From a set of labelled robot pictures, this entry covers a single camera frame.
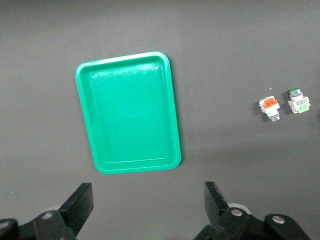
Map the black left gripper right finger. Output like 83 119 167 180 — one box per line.
194 181 251 240

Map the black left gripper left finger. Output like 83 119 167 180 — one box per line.
33 182 95 240

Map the white pushbutton orange contact block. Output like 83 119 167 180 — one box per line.
257 96 281 123

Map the green pushbutton green contact block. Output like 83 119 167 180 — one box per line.
286 87 311 115

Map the green plastic tray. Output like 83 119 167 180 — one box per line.
75 51 182 175

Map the dark grey table mat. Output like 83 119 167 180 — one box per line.
0 0 320 240

